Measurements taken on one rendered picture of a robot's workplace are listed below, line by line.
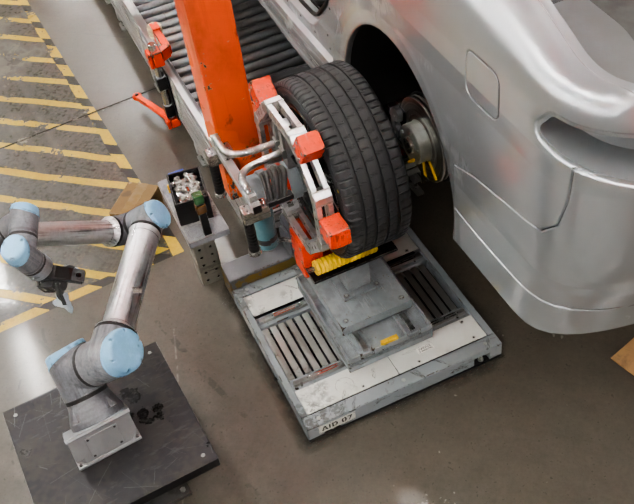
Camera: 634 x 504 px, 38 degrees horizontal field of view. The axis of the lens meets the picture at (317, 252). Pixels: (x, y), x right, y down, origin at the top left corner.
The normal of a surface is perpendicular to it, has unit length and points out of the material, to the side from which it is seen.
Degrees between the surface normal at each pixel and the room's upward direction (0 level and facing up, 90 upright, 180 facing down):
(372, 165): 57
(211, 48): 90
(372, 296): 0
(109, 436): 90
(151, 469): 0
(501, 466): 0
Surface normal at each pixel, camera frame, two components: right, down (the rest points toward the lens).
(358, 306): -0.11, -0.69
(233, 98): 0.41, 0.62
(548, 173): -0.80, 0.49
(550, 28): -0.29, -0.44
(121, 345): 0.77, -0.27
